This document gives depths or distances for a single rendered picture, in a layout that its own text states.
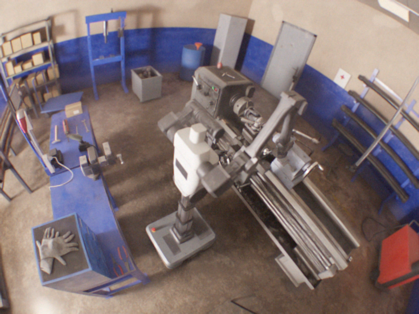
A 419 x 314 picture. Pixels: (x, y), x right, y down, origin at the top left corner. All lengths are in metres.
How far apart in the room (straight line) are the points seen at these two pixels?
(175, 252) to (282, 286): 1.39
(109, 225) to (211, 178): 0.97
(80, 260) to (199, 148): 0.85
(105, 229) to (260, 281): 1.80
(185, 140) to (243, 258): 1.82
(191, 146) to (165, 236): 1.36
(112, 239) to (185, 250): 0.84
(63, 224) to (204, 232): 1.46
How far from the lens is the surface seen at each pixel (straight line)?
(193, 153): 0.89
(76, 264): 1.13
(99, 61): 4.51
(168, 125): 1.08
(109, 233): 1.54
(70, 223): 1.21
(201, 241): 2.12
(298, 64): 5.32
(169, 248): 2.07
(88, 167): 1.76
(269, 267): 2.57
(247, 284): 2.42
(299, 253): 2.27
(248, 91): 2.48
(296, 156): 1.95
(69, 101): 4.44
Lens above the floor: 2.26
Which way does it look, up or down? 46 degrees down
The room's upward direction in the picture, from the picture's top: 15 degrees clockwise
